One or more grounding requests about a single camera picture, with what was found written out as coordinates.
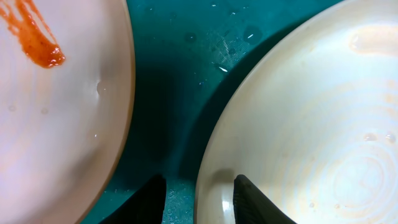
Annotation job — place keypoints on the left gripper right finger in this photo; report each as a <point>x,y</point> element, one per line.
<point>251,206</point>

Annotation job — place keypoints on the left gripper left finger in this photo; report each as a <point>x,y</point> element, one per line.
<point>145,206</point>

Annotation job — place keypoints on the white plate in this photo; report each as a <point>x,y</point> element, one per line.
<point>313,125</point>
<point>67,91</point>

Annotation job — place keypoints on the teal plastic tray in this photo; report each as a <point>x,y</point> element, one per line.
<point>191,55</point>

